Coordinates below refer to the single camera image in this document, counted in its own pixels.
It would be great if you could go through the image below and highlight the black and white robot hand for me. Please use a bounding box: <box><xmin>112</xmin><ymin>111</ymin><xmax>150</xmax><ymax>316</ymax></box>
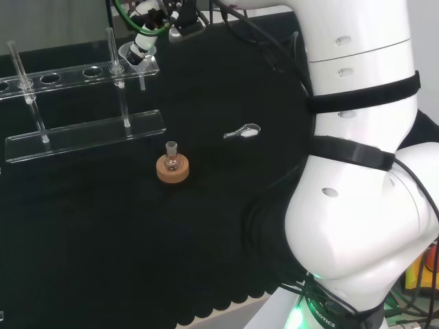
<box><xmin>125</xmin><ymin>0</ymin><xmax>209</xmax><ymax>66</ymax></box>

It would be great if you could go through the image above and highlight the clear plastic funnel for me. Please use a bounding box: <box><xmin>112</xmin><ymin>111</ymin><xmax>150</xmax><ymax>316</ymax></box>
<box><xmin>118</xmin><ymin>42</ymin><xmax>158</xmax><ymax>92</ymax></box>

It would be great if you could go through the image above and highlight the clear glass weighing funnel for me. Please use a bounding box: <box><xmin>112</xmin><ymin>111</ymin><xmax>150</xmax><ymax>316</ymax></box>
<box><xmin>223</xmin><ymin>123</ymin><xmax>261</xmax><ymax>140</ymax></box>

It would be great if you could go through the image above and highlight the clear acrylic funnel stand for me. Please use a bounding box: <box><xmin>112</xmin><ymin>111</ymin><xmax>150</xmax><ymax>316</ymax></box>
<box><xmin>0</xmin><ymin>27</ymin><xmax>168</xmax><ymax>165</ymax></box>

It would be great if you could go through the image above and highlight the small round-bottom glass flask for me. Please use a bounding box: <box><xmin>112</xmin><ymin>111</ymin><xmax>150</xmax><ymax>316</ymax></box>
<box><xmin>163</xmin><ymin>141</ymin><xmax>180</xmax><ymax>172</ymax></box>

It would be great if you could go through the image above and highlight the yellow stop button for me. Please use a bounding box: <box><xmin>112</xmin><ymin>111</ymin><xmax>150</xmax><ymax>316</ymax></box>
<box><xmin>406</xmin><ymin>245</ymin><xmax>439</xmax><ymax>292</ymax></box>

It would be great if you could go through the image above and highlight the green cable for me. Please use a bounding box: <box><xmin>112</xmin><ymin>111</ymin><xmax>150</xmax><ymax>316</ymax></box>
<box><xmin>114</xmin><ymin>0</ymin><xmax>174</xmax><ymax>36</ymax></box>

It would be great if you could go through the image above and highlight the brown cork ring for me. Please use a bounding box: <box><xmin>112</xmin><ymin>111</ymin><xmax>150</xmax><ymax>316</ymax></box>
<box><xmin>156</xmin><ymin>154</ymin><xmax>191</xmax><ymax>185</ymax></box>

